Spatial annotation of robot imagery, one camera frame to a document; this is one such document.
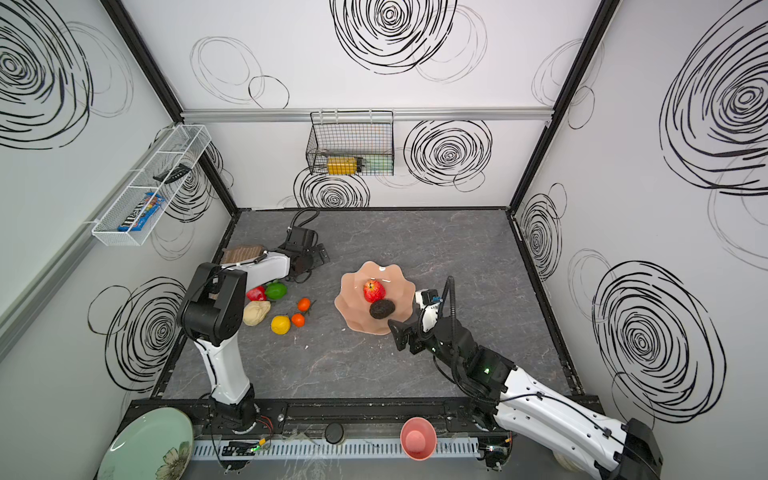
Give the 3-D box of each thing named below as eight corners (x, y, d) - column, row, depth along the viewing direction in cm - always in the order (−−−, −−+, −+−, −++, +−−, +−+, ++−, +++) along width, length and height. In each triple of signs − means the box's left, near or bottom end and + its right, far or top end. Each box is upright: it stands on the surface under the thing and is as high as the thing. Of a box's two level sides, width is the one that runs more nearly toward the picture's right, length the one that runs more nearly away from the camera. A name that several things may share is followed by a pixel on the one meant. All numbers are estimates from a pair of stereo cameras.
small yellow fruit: (273, 335, 89) (269, 330, 86) (276, 320, 92) (273, 315, 89) (288, 335, 89) (285, 330, 86) (292, 320, 92) (288, 315, 89)
